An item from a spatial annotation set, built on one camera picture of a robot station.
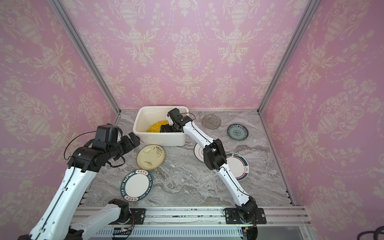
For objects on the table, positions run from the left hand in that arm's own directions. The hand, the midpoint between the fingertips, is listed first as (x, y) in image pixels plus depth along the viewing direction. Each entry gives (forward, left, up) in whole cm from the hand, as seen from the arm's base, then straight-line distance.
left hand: (134, 143), depth 70 cm
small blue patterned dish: (+28, -60, -26) cm, 71 cm away
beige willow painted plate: (+6, 0, -26) cm, 27 cm away
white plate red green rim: (+2, -56, -26) cm, 62 cm away
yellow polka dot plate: (+28, 0, -24) cm, 37 cm away
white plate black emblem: (+11, -31, -26) cm, 42 cm away
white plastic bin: (+30, +6, -14) cm, 33 cm away
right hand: (+21, -9, -19) cm, 30 cm away
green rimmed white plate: (-11, +4, -27) cm, 29 cm away
